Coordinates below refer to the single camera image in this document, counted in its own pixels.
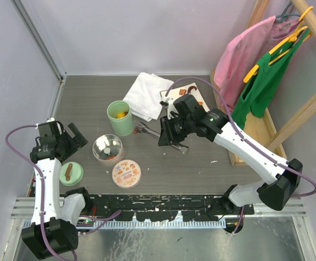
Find white folded cloth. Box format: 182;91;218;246
123;72;174;122

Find grey hanger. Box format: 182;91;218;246
272;2;300;40

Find yellow corn piece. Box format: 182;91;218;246
116;113;126;119

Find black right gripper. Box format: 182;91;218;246
158;114;194;147

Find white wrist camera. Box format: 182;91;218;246
46;117;58;125
160;96;179;120

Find wooden clothes rack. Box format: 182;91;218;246
217;1;316;171

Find white square plate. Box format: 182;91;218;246
168;83;210;112

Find green shirt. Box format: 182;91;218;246
232;28;311;129

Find aluminium rail frame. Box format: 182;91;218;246
10;194;308;229

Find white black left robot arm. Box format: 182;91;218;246
22;118;93;260

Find orange food pieces pile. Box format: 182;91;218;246
179;84;206;105

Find orange roasted food piece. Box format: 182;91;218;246
106;155;117;160

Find pink shirt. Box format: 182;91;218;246
213;16;299;111

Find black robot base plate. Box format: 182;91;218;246
80;194;241;222

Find tall green canister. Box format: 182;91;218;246
106;101;134;136

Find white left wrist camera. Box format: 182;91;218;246
46;117;58;125

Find yellow hanger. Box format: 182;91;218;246
243;6;314;83

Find round bakery tin lid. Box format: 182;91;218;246
112;159;142;189

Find round silver tin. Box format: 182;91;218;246
92;134;124;166

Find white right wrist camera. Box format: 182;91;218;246
160;96;179;120

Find green canister lid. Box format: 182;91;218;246
59;161;84;187

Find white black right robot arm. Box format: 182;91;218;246
158;94;302;214

